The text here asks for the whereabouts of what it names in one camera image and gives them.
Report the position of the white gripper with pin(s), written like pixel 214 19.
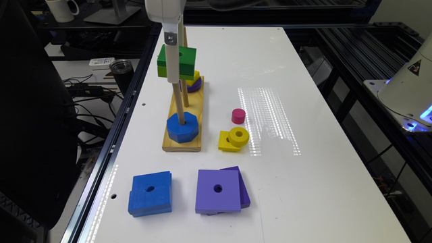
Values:
pixel 169 13

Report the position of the dark green square block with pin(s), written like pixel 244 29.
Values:
pixel 187 57

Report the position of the light green square block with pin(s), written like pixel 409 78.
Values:
pixel 185 73

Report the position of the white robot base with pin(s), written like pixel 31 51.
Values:
pixel 407 95

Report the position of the yellow hexagon block on peg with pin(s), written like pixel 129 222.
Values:
pixel 196 76

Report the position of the purple round disc block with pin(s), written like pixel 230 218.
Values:
pixel 196 86

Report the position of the blue octagon block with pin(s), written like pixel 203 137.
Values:
pixel 185 133

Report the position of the pink cylinder block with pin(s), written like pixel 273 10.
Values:
pixel 238 116

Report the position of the yellow square block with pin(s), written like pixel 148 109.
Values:
pixel 224 143

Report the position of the upper blue square block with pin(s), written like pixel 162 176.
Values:
pixel 159 182

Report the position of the blue square block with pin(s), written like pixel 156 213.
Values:
pixel 159 182
pixel 143 202

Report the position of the top purple square block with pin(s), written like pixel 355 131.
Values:
pixel 218 191

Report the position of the purple square block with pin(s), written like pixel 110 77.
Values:
pixel 244 199
pixel 218 191

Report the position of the lower blue square block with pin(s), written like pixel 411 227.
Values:
pixel 143 202

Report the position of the bottom purple square block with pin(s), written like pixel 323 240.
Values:
pixel 244 199

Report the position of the rear wooden peg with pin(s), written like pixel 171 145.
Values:
pixel 184 38

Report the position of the wooden peg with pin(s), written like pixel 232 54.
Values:
pixel 179 104
pixel 184 38
pixel 184 93

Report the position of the front wooden peg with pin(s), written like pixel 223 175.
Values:
pixel 179 104

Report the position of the middle wooden peg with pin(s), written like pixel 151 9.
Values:
pixel 184 93

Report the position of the grey monitor stand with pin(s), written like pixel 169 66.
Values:
pixel 115 15

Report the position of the black tumbler cup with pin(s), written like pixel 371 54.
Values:
pixel 123 73

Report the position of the white label box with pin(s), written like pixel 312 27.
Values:
pixel 101 64

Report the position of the white mug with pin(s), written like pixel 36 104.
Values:
pixel 62 11

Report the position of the black office chair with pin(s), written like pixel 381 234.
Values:
pixel 38 146

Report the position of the black power adapter with cables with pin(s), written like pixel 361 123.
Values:
pixel 94 103

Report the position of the yellow ring block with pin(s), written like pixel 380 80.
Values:
pixel 238 136

